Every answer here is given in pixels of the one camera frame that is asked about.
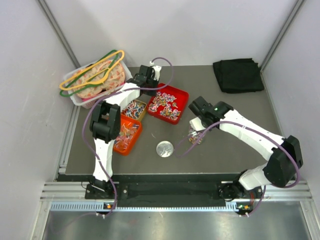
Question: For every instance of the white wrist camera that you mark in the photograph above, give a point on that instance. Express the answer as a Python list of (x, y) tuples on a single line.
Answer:
[(196, 124), (156, 71)]

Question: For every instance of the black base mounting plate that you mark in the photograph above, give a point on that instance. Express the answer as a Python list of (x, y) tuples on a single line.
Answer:
[(165, 193)]

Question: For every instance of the silver round jar lid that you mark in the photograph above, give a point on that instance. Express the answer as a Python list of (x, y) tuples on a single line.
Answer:
[(164, 149)]

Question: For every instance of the yellow clothes hanger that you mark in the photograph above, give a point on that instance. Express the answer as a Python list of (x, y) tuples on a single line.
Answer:
[(98, 78)]

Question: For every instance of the pile of wrapped candies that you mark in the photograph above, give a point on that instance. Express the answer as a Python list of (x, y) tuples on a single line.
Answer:
[(165, 105)]

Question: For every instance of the black folded cloth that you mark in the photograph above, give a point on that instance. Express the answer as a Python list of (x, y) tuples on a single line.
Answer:
[(235, 76)]

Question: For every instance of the red candy tray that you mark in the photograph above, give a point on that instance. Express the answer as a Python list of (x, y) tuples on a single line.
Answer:
[(182, 99)]

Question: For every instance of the gold tin candy box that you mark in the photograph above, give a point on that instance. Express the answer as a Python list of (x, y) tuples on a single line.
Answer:
[(136, 110)]

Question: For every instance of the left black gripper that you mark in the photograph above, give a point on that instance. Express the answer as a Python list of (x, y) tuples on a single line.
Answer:
[(150, 93)]

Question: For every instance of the aluminium frame rail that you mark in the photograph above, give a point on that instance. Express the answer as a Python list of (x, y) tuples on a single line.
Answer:
[(74, 191)]

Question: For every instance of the green clothes hanger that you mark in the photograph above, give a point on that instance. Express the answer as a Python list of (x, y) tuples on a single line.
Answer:
[(75, 90)]

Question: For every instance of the floral patterned cloth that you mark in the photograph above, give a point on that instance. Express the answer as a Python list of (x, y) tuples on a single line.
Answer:
[(115, 79)]

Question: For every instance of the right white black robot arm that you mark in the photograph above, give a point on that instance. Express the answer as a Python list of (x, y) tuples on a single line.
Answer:
[(283, 155)]

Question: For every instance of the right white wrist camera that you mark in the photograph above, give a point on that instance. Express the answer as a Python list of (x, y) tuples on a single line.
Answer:
[(196, 124)]

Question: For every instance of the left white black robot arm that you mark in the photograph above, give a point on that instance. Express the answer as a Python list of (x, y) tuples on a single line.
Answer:
[(105, 123)]

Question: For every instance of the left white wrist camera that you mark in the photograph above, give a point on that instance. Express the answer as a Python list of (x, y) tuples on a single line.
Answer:
[(156, 71)]

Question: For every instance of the orange candy tray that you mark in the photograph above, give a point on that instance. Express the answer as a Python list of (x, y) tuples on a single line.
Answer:
[(130, 130)]

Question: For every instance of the clear glass jar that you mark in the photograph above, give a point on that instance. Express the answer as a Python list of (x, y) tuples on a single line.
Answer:
[(194, 136)]

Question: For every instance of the white plastic basket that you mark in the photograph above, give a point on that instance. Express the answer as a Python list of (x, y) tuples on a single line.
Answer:
[(88, 103)]

